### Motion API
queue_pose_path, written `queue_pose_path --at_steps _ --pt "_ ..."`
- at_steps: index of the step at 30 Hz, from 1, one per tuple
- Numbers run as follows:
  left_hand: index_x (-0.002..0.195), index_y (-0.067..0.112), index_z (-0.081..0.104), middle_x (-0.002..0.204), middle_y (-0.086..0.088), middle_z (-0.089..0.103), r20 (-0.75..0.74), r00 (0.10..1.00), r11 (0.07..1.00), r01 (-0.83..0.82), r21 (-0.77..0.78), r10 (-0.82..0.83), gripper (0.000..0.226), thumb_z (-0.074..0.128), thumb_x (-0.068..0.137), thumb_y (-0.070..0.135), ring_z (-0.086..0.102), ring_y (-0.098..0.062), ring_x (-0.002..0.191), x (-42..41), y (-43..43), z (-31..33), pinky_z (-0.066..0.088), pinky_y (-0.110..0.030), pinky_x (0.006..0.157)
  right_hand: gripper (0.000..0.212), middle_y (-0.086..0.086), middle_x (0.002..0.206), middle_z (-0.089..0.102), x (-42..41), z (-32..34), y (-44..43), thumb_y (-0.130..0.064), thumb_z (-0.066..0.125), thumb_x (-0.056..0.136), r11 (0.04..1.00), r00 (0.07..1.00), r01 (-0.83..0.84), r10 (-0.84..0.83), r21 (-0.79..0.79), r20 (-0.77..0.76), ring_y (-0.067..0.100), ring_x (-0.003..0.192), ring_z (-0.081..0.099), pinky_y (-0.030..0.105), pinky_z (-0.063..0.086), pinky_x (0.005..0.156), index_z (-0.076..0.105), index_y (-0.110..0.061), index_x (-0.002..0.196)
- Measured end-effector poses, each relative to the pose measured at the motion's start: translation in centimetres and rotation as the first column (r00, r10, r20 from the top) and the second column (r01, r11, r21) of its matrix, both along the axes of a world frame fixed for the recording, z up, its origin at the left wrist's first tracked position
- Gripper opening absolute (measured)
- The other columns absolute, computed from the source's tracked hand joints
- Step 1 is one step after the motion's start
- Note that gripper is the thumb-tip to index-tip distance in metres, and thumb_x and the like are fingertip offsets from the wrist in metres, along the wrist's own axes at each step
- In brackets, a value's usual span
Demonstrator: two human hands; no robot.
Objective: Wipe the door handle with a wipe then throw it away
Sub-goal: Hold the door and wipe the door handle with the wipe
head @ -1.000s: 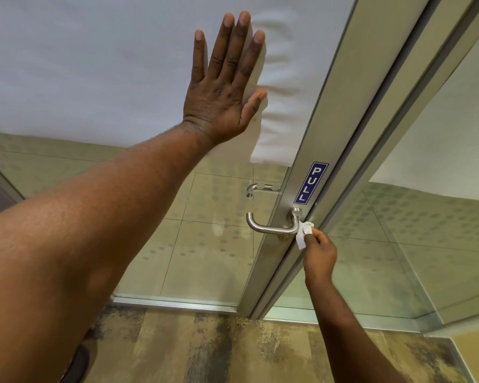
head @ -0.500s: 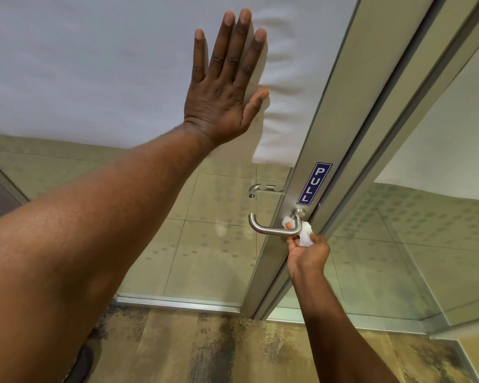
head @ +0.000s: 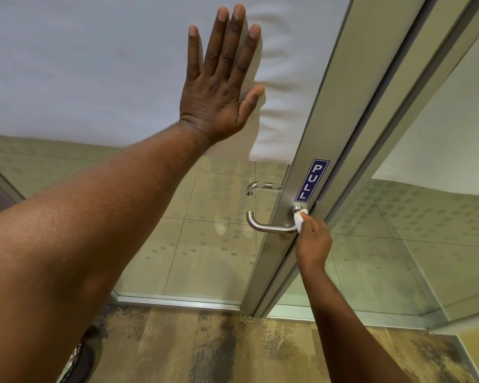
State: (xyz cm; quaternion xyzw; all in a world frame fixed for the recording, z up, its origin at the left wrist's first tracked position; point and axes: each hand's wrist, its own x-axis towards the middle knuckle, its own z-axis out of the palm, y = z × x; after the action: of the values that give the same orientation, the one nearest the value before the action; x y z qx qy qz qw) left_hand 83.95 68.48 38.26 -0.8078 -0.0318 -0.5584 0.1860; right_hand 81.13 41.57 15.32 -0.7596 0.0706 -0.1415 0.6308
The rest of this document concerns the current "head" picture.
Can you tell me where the person's left hand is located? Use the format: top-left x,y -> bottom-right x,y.
179,3 -> 266,145

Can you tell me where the person's right hand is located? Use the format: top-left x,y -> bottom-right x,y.
293,213 -> 333,272

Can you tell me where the white cleaning cloth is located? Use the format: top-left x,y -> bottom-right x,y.
292,210 -> 309,235

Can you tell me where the glass door with aluminium frame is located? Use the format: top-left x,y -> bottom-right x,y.
0,0 -> 430,319

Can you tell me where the person's left forearm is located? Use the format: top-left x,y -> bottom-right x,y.
0,120 -> 213,383

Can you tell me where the person's right forearm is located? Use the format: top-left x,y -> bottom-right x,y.
299,262 -> 415,383

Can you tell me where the blue door sign sticker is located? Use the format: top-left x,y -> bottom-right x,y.
294,159 -> 330,203

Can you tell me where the fixed glass partition panel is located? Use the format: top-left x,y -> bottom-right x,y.
275,14 -> 479,335

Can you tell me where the aluminium door jamb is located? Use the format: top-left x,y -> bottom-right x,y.
259,0 -> 479,319

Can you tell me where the person's dark shoe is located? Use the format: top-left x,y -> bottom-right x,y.
57,325 -> 104,383

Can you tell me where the silver lever door handle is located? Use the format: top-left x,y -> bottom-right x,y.
246,181 -> 282,196
246,205 -> 304,235

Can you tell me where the aluminium floor rail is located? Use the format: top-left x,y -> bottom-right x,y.
111,292 -> 449,331

